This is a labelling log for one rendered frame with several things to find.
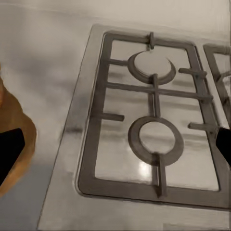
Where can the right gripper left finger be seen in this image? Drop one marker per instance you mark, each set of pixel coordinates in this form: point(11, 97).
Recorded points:
point(11, 144)

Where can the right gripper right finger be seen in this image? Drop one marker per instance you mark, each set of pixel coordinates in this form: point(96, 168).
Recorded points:
point(223, 142)

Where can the burner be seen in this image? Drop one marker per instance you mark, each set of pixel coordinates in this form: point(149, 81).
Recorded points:
point(138, 150)

